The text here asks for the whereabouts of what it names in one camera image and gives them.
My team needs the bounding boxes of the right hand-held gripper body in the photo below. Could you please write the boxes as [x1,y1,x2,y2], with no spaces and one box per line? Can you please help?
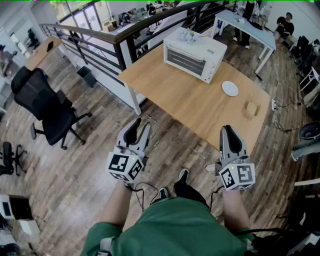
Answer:
[205,152,256,192]

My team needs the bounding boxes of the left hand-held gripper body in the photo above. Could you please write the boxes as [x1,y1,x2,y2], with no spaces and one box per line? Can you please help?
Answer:
[106,144,149,185]

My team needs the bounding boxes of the white oven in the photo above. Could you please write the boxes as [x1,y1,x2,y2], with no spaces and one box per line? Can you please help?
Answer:
[163,26,228,85]

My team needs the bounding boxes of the person's right forearm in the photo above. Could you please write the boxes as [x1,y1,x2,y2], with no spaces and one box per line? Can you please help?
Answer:
[221,188,251,235]

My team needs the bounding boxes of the person's left forearm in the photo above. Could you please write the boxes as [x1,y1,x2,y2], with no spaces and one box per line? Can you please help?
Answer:
[99,181,134,232]

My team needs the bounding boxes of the yellow rectangular tray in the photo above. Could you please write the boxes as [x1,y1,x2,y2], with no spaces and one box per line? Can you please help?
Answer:
[243,99,262,120]

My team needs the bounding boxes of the person's black trousers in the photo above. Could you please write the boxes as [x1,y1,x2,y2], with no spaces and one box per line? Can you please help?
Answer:
[149,177,211,211]

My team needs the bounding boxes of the white round plate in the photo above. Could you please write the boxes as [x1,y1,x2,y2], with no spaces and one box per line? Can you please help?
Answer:
[221,80,240,97]

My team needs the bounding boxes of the black trash bin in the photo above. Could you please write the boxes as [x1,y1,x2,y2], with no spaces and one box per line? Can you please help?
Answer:
[76,65,97,89]

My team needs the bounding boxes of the person's green shirt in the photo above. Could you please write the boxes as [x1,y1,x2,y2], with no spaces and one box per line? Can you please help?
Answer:
[80,196,258,256]

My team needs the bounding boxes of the black railing with wooden handrail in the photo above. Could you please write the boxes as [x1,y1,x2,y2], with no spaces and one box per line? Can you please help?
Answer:
[38,0,238,76]

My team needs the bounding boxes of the purple artificial flower bunch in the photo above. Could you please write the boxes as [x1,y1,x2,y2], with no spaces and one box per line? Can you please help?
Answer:
[178,29,201,46]

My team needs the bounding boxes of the small black office chair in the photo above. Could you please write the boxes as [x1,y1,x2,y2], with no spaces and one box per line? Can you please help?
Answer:
[0,141,28,177]

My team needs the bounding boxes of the white table with pale top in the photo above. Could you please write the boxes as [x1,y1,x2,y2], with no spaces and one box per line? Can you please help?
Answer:
[211,9,277,75]

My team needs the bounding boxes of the wooden desk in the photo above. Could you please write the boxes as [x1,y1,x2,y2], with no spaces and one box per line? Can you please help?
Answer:
[24,36,63,71]

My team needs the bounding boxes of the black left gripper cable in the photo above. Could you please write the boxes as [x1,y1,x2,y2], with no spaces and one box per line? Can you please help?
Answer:
[127,181,160,212]

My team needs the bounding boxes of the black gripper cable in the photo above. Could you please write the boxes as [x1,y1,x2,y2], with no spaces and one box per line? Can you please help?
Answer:
[127,181,160,212]
[208,186,225,218]

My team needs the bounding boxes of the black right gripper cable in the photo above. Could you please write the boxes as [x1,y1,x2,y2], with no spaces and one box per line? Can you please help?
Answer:
[208,186,225,218]

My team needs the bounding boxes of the white power cable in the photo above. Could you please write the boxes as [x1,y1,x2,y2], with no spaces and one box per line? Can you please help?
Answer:
[273,49,280,101]

